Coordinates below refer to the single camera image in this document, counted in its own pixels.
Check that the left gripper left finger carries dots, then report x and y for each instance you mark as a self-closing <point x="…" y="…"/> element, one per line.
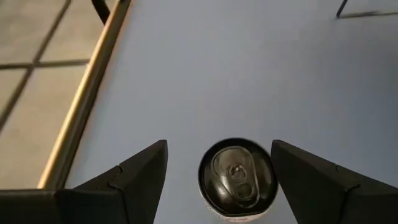
<point x="93" y="202"/>

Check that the clear tube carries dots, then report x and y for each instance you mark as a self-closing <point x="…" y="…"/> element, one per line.
<point x="237" y="177"/>

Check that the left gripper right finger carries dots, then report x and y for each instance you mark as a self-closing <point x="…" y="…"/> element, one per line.
<point x="326" y="199"/>

